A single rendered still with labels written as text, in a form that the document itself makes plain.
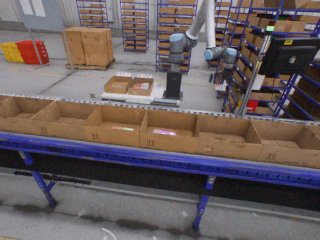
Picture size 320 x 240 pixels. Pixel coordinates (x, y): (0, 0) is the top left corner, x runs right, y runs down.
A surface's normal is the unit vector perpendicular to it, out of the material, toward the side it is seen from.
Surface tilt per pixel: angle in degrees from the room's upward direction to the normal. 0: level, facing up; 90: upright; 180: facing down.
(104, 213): 0
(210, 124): 89
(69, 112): 89
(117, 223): 0
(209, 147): 90
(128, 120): 89
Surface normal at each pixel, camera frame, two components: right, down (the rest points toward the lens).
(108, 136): -0.14, 0.57
